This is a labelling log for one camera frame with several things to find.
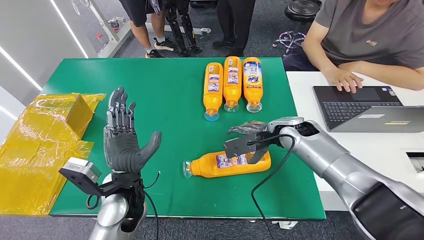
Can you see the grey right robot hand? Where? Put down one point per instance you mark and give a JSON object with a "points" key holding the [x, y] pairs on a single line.
{"points": [[251, 127]]}

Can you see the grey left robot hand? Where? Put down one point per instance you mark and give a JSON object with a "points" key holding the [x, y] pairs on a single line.
{"points": [[121, 149]]}

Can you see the orange detergent bottle clear cap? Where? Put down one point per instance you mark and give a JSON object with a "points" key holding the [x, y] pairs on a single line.
{"points": [[205, 167]]}

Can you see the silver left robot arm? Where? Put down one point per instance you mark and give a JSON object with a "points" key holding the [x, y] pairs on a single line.
{"points": [[111, 212]]}

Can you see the person's right forearm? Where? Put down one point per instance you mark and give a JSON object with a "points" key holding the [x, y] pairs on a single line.
{"points": [[315, 49]]}

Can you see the person's left forearm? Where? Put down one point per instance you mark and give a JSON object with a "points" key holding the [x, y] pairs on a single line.
{"points": [[391, 74]]}

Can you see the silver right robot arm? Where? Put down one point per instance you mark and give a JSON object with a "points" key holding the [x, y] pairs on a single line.
{"points": [[331, 159]]}

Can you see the orange detergent bottle Tide logo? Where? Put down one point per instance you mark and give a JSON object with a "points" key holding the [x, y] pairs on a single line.
{"points": [[252, 96]]}

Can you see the orange detergent bottle back label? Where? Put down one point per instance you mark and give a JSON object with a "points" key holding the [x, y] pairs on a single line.
{"points": [[232, 96]]}

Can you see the orange detergent bottle blue cap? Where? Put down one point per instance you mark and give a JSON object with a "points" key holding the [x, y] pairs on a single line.
{"points": [[212, 99]]}

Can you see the white desk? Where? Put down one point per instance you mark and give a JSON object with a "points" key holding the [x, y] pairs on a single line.
{"points": [[304, 86]]}

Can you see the green table mat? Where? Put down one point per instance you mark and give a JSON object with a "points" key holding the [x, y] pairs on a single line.
{"points": [[172, 99]]}

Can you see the yellow film wrapped cardboard box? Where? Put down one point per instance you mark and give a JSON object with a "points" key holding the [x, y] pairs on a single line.
{"points": [[30, 159]]}

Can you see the dark grey laptop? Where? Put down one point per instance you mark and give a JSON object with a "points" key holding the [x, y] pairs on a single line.
{"points": [[348, 109]]}

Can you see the person's right hand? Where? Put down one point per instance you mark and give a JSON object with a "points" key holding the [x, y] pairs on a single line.
{"points": [[342, 79]]}

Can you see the standing person in black trousers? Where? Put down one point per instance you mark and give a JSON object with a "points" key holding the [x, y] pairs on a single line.
{"points": [[235, 20]]}

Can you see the black stool with chrome base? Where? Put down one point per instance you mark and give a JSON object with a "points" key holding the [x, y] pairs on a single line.
{"points": [[301, 10]]}

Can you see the standing person with bare legs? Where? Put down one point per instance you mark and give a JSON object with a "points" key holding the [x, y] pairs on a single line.
{"points": [[139, 13]]}

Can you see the seated person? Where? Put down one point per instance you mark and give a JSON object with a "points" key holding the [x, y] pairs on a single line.
{"points": [[381, 33]]}

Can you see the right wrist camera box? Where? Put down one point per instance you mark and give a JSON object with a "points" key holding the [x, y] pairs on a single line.
{"points": [[236, 147]]}

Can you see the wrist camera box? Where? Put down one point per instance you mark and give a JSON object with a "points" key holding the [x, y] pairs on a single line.
{"points": [[79, 167], [236, 147]]}

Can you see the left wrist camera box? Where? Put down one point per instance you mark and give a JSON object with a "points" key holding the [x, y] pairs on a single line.
{"points": [[79, 167]]}

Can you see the white metal stand frame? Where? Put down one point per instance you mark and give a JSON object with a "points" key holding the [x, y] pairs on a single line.
{"points": [[112, 43]]}

